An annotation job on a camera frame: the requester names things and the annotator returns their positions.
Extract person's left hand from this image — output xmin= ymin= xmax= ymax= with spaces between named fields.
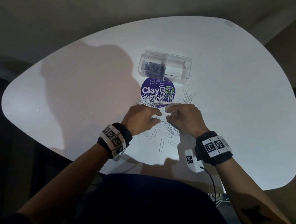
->
xmin=120 ymin=103 xmax=163 ymax=138

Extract person's right hand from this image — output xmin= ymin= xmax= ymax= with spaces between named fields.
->
xmin=163 ymin=102 xmax=212 ymax=139

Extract pile of mixed paper clips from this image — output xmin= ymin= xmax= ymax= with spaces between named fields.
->
xmin=133 ymin=86 xmax=198 ymax=155

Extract clear plastic two-compartment box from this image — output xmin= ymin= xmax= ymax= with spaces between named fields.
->
xmin=137 ymin=49 xmax=193 ymax=86

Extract cluster of sorted blue clips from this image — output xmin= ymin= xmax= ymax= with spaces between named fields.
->
xmin=143 ymin=61 xmax=167 ymax=78

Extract person's right forearm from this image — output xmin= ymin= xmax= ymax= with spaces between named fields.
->
xmin=211 ymin=157 xmax=296 ymax=224

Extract person's left forearm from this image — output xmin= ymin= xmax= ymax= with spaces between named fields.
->
xmin=16 ymin=138 xmax=111 ymax=224

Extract person's dark blue clothing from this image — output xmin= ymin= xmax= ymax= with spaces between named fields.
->
xmin=72 ymin=170 xmax=245 ymax=224

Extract round purple sticker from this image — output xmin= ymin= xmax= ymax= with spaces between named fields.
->
xmin=140 ymin=75 xmax=177 ymax=105

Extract black left wristband with markers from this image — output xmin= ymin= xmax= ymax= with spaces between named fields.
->
xmin=96 ymin=121 xmax=134 ymax=163

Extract black wristband with markers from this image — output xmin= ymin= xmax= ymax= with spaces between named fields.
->
xmin=193 ymin=130 xmax=235 ymax=168
xmin=96 ymin=121 xmax=134 ymax=163

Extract black right wristband with markers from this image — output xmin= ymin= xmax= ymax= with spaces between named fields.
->
xmin=193 ymin=130 xmax=235 ymax=168

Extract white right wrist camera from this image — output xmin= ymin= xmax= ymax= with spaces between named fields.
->
xmin=183 ymin=148 xmax=206 ymax=173

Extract black right camera cable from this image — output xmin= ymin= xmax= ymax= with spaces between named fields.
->
xmin=197 ymin=166 xmax=218 ymax=204

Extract white cables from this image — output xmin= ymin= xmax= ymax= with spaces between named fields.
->
xmin=207 ymin=192 xmax=230 ymax=207

